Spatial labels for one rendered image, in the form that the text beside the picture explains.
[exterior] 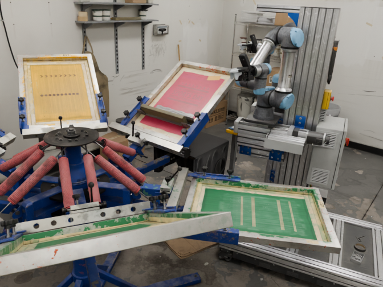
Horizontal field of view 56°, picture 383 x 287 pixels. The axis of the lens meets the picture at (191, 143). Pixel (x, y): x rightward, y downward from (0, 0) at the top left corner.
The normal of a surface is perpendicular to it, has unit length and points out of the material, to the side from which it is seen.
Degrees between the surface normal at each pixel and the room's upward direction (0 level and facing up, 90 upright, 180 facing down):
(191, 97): 32
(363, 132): 90
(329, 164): 90
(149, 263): 0
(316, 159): 90
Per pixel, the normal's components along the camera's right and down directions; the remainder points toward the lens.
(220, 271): 0.04, -0.92
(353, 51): -0.61, 0.28
